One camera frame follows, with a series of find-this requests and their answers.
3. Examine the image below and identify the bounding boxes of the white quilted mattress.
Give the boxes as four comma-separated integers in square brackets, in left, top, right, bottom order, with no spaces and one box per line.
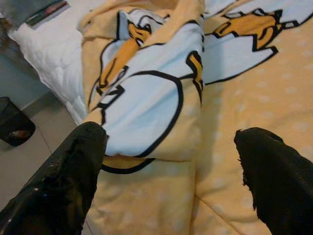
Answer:
[8,0,98,126]

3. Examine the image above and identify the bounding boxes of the book with teal cover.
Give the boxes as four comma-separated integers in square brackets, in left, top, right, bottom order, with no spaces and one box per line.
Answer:
[24,0,71,27]

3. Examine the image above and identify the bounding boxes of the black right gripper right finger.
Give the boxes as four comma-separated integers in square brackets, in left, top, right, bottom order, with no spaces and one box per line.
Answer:
[233,126,313,235]

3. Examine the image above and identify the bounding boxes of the black mesh waste bin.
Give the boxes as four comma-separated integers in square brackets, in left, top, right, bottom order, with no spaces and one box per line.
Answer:
[0,96,37,148]

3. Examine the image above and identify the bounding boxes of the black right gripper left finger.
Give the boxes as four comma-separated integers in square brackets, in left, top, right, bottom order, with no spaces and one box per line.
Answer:
[0,121,108,235]

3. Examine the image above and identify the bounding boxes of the yellow duck print blanket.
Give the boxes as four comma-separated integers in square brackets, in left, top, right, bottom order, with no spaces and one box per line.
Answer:
[78,0,313,235]

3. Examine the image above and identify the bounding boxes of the grey brown fuzzy rug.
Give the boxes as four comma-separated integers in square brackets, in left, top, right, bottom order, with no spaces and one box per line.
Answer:
[0,14,17,56]

